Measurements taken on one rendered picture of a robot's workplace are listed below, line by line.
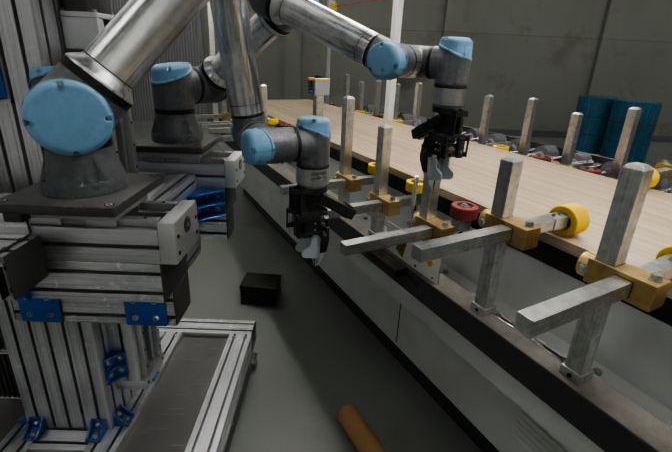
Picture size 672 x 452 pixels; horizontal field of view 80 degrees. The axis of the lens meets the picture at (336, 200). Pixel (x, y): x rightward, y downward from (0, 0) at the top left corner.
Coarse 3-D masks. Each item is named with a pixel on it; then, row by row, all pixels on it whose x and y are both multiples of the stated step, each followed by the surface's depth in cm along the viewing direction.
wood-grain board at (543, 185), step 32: (416, 160) 174; (480, 160) 179; (448, 192) 134; (480, 192) 135; (544, 192) 138; (576, 192) 139; (608, 192) 141; (640, 224) 113; (576, 256) 98; (640, 256) 93
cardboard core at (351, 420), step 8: (344, 408) 150; (352, 408) 150; (344, 416) 147; (352, 416) 146; (360, 416) 147; (344, 424) 146; (352, 424) 144; (360, 424) 143; (352, 432) 142; (360, 432) 140; (368, 432) 140; (352, 440) 141; (360, 440) 138; (368, 440) 137; (376, 440) 138; (360, 448) 137; (368, 448) 135; (376, 448) 134; (384, 448) 136
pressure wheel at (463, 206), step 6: (456, 204) 120; (462, 204) 121; (468, 204) 121; (474, 204) 121; (450, 210) 121; (456, 210) 118; (462, 210) 117; (468, 210) 116; (474, 210) 117; (456, 216) 118; (462, 216) 117; (468, 216) 117; (474, 216) 117
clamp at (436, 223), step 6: (414, 216) 122; (420, 216) 120; (420, 222) 119; (426, 222) 116; (432, 222) 116; (438, 222) 116; (438, 228) 112; (444, 228) 112; (450, 228) 113; (432, 234) 115; (438, 234) 113; (444, 234) 112; (450, 234) 113
